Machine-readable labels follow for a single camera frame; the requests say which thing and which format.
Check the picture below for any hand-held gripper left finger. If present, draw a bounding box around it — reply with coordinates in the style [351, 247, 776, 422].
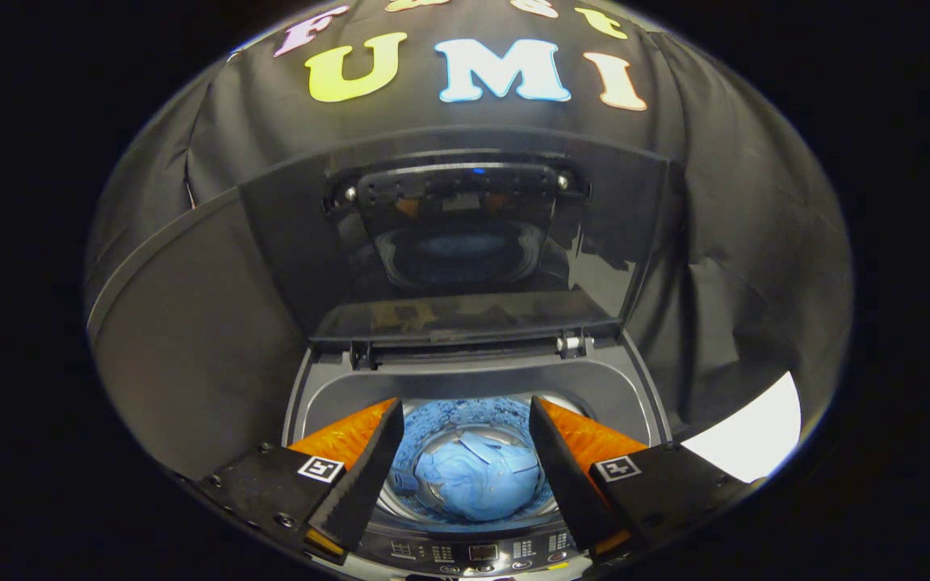
[198, 396, 406, 566]

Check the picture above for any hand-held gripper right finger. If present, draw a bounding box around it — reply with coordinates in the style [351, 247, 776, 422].
[527, 395, 757, 566]

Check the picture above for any light blue polo shirt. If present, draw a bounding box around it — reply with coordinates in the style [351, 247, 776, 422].
[412, 431, 543, 522]

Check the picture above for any grey top-load washing machine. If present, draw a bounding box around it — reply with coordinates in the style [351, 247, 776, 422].
[280, 329, 672, 579]

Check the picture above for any dark washing machine lid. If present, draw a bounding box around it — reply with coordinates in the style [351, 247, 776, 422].
[238, 124, 671, 349]

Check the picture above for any white flat panel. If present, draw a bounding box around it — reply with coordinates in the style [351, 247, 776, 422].
[678, 370, 803, 484]

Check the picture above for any grey cabinet with dark top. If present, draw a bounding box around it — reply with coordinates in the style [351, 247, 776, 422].
[85, 186, 314, 483]

